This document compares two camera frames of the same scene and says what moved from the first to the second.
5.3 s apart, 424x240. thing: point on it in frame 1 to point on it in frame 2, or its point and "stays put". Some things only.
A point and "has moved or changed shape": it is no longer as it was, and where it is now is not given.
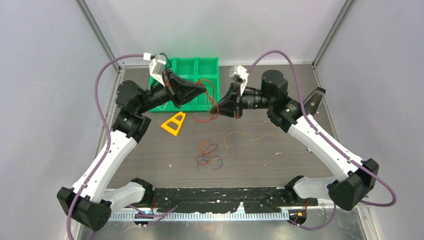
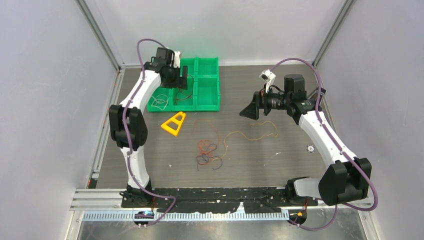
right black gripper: [228, 105] to [252, 111]
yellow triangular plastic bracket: [170, 130] stays put
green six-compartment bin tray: [203, 71] stays put
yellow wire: [250, 139] stays put
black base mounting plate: [253, 200] stays put
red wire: [193, 116] has moved or changed shape
